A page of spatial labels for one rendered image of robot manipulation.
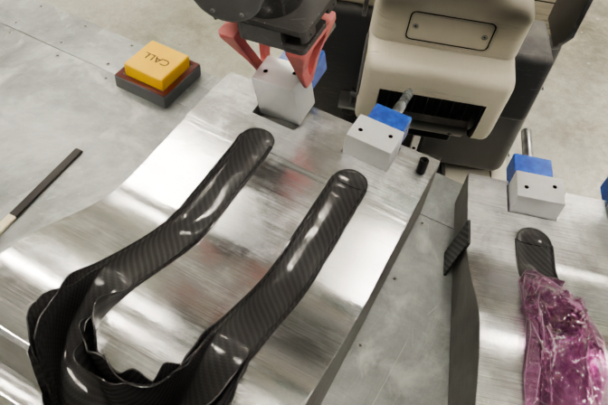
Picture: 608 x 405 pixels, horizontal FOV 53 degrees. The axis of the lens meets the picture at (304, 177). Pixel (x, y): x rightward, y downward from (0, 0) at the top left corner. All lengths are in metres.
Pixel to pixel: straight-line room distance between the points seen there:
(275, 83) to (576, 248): 0.35
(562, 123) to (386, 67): 1.37
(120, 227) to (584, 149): 1.79
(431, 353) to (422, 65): 0.45
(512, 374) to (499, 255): 0.15
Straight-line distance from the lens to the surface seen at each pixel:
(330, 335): 0.51
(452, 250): 0.66
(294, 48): 0.56
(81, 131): 0.79
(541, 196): 0.67
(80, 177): 0.74
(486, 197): 0.68
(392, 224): 0.59
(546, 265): 0.66
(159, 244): 0.56
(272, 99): 0.64
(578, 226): 0.70
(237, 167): 0.62
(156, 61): 0.82
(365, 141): 0.61
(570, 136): 2.18
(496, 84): 0.93
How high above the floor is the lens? 1.35
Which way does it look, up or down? 49 degrees down
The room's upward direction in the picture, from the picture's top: 8 degrees clockwise
